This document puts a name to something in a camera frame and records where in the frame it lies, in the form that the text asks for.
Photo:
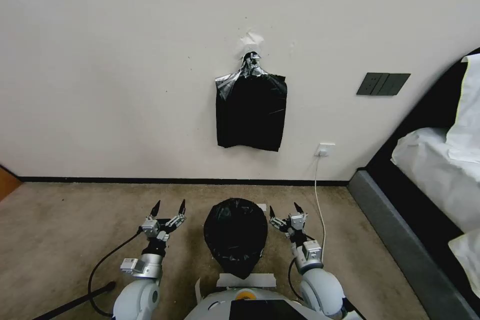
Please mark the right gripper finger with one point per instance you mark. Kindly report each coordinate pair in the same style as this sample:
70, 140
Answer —
299, 210
279, 223

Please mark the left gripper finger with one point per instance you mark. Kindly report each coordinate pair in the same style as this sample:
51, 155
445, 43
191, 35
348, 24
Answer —
155, 209
175, 221

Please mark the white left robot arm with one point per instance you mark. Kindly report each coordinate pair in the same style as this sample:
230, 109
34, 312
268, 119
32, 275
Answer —
135, 297

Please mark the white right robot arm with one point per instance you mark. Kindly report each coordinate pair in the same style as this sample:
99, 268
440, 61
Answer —
322, 290

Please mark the trash bin with black liner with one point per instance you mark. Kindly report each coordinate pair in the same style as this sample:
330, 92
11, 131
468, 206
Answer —
235, 237

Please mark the hanging black trash bags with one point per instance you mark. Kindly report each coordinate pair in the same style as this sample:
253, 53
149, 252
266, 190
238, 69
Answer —
250, 113

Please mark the small white floor tape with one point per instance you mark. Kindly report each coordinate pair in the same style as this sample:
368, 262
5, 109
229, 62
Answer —
261, 206

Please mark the wide white floor tape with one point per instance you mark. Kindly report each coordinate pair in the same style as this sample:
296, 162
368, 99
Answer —
258, 280

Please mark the narrow white floor tape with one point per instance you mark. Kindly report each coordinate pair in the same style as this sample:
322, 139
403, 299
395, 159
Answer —
198, 290

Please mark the white robot front shell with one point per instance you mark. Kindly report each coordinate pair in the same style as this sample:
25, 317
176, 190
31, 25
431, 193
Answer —
243, 305

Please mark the black rod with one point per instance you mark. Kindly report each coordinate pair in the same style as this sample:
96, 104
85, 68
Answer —
75, 302

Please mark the white duvet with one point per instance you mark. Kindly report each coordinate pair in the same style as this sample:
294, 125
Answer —
435, 170

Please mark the brown wooden furniture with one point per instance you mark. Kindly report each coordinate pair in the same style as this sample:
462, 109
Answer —
8, 183

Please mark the white bedding corner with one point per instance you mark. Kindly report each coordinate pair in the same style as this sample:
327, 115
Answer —
468, 252

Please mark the white pillow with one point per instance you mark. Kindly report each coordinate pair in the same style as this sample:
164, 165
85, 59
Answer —
467, 117

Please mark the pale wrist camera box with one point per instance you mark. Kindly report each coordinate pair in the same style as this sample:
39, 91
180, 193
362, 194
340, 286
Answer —
297, 221
150, 228

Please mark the white wall outlet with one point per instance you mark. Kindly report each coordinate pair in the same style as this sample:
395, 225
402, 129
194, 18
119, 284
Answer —
324, 149

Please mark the dark grey bed frame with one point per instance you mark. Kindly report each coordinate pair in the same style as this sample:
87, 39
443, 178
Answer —
405, 230

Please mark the dark wall switch panel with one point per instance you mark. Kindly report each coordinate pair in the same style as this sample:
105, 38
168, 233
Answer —
382, 84

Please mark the white taped wall hook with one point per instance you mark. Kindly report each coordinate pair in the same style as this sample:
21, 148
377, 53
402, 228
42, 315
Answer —
250, 39

